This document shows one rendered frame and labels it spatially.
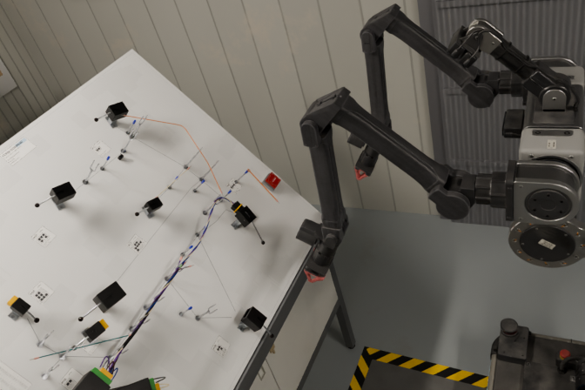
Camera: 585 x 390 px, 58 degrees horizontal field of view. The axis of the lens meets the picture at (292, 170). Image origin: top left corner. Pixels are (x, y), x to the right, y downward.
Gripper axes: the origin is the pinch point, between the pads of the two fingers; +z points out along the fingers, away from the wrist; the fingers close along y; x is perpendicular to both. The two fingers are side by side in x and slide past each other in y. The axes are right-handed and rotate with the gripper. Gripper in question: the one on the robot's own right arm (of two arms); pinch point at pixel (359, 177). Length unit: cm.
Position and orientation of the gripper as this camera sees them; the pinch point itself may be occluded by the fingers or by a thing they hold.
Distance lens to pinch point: 205.0
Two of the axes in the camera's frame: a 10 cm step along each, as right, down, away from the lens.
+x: 9.0, 4.3, -1.1
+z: -2.3, 6.6, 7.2
